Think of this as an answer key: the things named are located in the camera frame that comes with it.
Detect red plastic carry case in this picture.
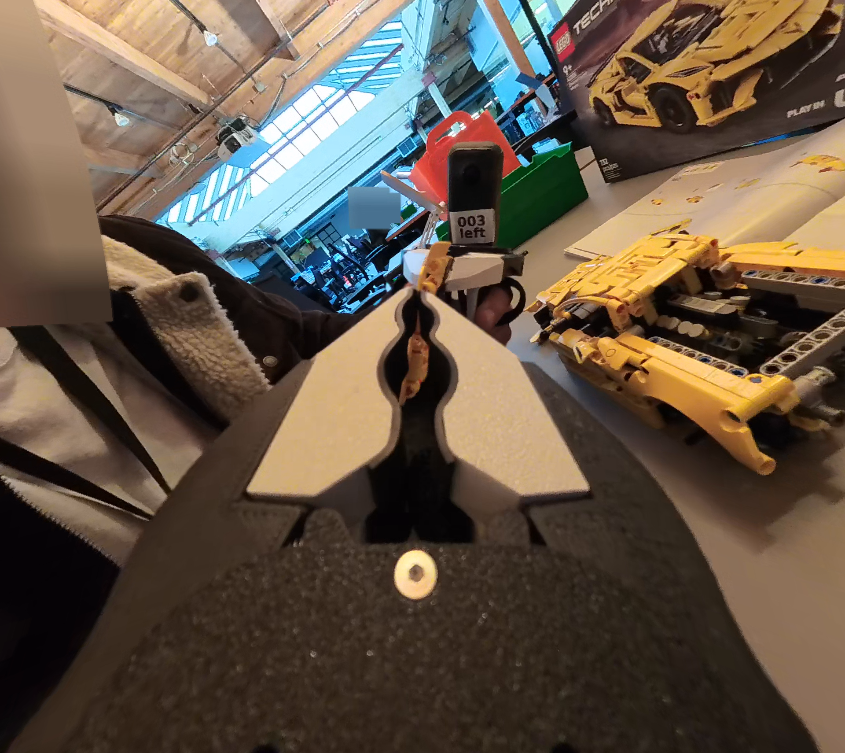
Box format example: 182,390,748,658
409,110,522,206

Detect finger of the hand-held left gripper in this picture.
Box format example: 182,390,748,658
445,254,507,295
404,250,437,292

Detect yellow brick arm assembly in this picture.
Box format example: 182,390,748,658
398,241,458,405

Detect yellow toy brick car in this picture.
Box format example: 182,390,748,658
528,225,845,476

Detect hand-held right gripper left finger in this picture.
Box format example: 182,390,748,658
244,288,418,544

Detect ceiling mounted projector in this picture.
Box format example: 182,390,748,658
217,118,260,161

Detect black lanyard strap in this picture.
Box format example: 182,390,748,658
0,325,174,521

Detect open instruction booklet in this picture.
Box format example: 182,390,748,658
564,119,845,262

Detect green plastic bin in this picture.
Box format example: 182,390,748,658
492,142,590,245

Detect toy car set box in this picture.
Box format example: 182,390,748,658
549,0,845,185

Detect person's left hand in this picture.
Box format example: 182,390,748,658
474,285,525,346

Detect person's white shirt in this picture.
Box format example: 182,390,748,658
0,324,272,562

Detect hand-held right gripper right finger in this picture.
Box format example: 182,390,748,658
415,289,592,544

